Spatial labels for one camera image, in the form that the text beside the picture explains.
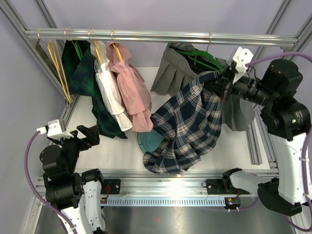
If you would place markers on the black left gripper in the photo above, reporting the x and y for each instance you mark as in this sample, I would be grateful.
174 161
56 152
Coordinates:
91 138

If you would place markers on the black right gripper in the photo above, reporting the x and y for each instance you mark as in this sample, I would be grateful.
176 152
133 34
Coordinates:
223 86

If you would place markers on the navy white plaid skirt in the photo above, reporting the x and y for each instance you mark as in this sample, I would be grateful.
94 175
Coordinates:
190 123

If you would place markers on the yellow plastic hanger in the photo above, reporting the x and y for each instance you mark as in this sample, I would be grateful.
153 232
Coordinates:
56 59

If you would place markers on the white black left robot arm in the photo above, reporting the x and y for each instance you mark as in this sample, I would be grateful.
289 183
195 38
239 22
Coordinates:
74 197

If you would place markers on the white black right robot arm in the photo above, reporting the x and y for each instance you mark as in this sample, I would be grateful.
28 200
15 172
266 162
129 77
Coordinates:
288 124

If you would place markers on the grey pleated skirt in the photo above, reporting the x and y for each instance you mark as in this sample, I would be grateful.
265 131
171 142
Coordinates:
177 70

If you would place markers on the green plastic hanger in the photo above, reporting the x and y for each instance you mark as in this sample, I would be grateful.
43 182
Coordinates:
203 57

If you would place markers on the green navy plaid skirt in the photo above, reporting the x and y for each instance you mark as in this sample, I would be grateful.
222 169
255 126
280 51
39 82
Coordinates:
81 78

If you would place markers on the pink pleated skirt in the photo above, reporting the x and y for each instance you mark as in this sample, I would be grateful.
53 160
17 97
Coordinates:
134 93

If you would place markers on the yellow hanger of pink skirt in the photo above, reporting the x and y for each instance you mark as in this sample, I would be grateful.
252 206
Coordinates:
115 46

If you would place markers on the green hanger of plaid skirt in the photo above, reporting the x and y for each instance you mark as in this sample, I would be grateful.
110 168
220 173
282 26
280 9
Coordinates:
75 44

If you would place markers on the teal plastic basin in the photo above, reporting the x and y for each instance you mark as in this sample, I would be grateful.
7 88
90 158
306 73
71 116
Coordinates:
149 141

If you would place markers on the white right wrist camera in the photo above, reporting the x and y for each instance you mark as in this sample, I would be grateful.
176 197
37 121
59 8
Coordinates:
237 62

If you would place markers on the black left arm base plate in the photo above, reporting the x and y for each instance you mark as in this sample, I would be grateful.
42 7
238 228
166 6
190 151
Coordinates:
111 185

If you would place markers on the aluminium frame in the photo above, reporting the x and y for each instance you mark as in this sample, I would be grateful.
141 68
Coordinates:
31 96

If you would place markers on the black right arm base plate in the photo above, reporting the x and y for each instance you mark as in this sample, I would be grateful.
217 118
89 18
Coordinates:
220 187

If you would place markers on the white slotted cable duct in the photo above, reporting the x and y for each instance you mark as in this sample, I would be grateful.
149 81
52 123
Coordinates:
136 201

